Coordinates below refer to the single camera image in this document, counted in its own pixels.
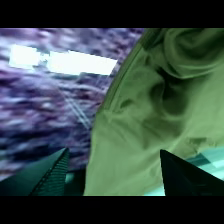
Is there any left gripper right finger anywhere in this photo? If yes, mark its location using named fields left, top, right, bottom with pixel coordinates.
left=159, top=149, right=224, bottom=197

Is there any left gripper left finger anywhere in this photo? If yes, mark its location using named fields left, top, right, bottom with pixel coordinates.
left=0, top=147, right=71, bottom=197

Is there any green shirt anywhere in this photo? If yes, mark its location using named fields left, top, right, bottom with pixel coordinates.
left=83, top=27, right=224, bottom=197

